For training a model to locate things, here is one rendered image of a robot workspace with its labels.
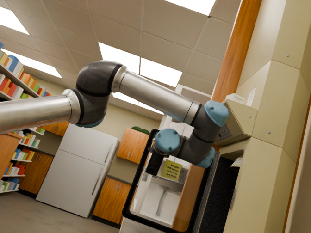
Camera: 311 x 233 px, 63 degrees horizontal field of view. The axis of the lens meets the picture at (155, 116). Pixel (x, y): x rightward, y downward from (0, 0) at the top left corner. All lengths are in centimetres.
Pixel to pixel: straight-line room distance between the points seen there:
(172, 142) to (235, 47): 80
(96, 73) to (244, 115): 50
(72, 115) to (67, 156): 506
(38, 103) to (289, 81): 83
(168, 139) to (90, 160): 504
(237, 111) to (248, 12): 80
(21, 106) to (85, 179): 506
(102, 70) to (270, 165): 61
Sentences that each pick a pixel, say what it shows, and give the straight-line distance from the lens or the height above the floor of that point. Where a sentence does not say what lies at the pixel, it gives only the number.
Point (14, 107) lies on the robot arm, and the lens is 77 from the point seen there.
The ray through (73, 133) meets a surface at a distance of 592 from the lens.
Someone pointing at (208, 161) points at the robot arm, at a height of 128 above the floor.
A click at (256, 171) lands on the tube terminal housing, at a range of 90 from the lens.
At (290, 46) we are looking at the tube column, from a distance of 109.
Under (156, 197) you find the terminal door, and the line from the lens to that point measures 113.
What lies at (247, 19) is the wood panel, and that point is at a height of 214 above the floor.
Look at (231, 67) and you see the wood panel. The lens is 138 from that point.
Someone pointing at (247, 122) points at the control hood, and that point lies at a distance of 91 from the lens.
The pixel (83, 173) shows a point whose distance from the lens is 579.
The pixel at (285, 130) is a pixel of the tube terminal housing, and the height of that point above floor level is 147.
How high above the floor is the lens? 117
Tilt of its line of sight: 14 degrees up
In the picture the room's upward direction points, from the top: 20 degrees clockwise
